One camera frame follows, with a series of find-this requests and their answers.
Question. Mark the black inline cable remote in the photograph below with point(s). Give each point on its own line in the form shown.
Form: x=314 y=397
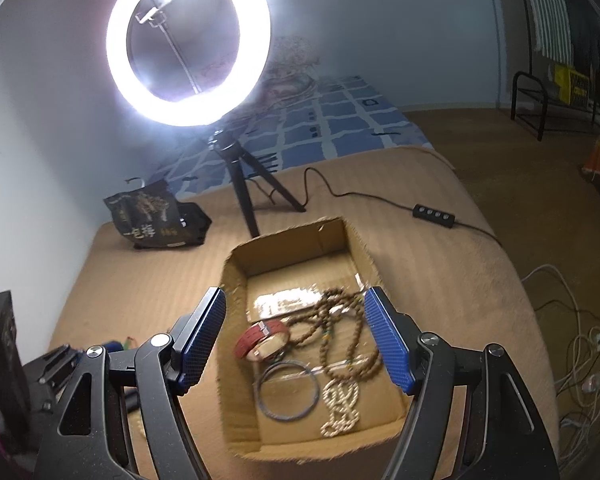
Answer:
x=436 y=216

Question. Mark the folded floral quilt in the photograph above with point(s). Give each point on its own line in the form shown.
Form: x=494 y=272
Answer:
x=289 y=74

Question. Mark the hanging clothes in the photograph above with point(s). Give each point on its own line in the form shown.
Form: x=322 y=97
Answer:
x=566 y=33

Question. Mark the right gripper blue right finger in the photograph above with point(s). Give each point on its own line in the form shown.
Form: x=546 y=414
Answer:
x=396 y=337

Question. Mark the red strap wristwatch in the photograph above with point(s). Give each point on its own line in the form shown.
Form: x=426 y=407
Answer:
x=261 y=341

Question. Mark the blue checkered bedsheet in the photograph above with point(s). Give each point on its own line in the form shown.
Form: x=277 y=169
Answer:
x=345 y=116

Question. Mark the black metal rack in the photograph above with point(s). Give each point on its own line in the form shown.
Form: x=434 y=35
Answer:
x=545 y=107

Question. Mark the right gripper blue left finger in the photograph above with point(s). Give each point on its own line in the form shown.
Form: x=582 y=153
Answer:
x=194 y=336

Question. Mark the white ring light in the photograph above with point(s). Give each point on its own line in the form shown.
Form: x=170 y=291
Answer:
x=187 y=63

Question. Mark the cardboard box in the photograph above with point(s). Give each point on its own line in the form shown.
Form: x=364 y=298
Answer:
x=327 y=393

